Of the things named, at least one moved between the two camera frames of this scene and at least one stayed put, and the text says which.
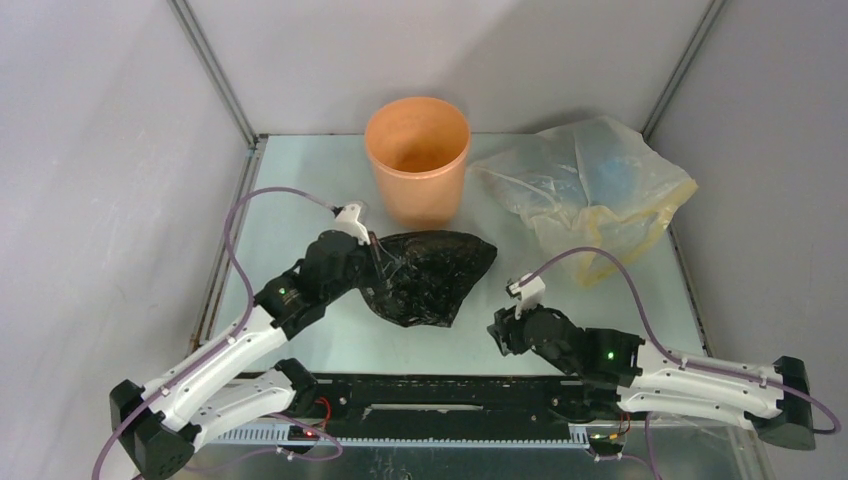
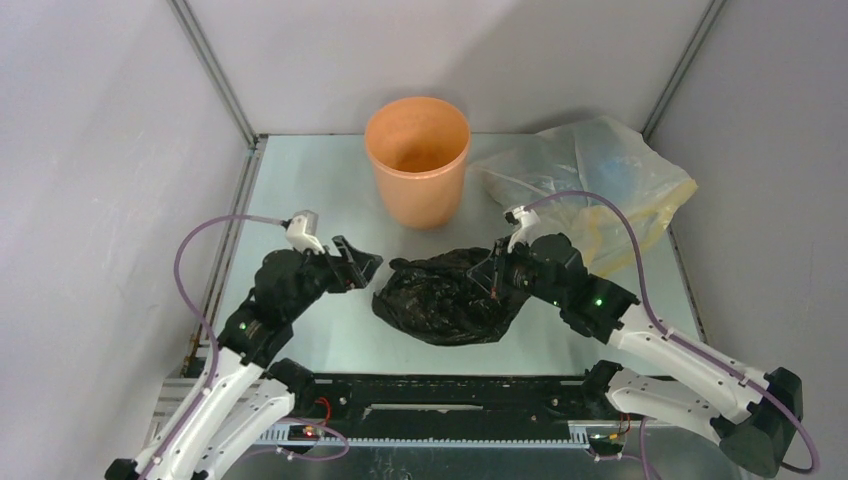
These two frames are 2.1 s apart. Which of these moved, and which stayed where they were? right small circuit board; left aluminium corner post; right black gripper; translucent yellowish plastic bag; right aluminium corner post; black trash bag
Moved: black trash bag; right black gripper
Stayed: left aluminium corner post; right small circuit board; translucent yellowish plastic bag; right aluminium corner post
